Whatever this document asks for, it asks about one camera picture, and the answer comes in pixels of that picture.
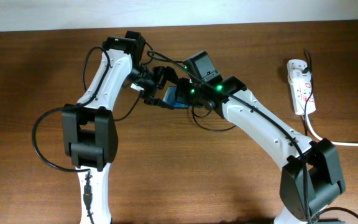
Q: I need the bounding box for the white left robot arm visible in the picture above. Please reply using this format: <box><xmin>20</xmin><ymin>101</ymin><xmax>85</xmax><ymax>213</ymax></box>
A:
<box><xmin>62</xmin><ymin>31</ymin><xmax>175</xmax><ymax>223</ymax></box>

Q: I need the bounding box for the white power strip cord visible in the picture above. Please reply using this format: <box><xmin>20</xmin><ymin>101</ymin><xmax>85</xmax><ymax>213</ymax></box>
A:
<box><xmin>303</xmin><ymin>113</ymin><xmax>358</xmax><ymax>149</ymax></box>

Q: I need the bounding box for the blue smartphone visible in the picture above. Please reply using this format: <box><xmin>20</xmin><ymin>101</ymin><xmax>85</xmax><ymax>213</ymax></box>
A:
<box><xmin>163</xmin><ymin>86</ymin><xmax>190</xmax><ymax>110</ymax></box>

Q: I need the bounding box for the white charger plug adapter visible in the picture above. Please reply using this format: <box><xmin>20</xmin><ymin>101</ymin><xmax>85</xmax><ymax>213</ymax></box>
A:
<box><xmin>288</xmin><ymin>67</ymin><xmax>311</xmax><ymax>82</ymax></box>

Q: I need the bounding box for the white power strip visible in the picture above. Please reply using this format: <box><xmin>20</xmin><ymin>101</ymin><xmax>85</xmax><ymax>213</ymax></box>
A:
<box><xmin>287</xmin><ymin>59</ymin><xmax>316</xmax><ymax>115</ymax></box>

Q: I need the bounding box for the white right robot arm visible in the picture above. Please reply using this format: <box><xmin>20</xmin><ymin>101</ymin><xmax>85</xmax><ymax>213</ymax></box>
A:
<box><xmin>182</xmin><ymin>51</ymin><xmax>346</xmax><ymax>223</ymax></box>

